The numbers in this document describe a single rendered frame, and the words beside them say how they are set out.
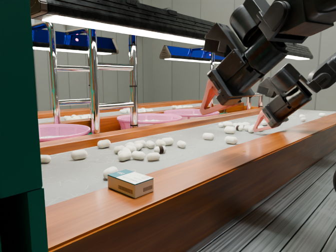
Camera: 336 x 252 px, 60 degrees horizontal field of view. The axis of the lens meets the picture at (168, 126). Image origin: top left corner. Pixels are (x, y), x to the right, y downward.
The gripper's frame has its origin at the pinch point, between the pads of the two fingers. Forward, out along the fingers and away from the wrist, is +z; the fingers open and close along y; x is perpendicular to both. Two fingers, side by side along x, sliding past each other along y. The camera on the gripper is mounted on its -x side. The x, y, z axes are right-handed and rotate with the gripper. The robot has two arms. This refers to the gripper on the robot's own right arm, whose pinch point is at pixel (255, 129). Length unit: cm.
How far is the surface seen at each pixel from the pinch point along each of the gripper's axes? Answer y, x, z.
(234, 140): 19.3, 2.2, -1.9
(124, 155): 51, -4, 5
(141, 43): -155, -190, 130
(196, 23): 16.7, -33.6, -11.9
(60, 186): 68, -1, 3
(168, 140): 32.8, -6.3, 7.5
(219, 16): -175, -143, 44
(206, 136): 19.2, -3.8, 5.3
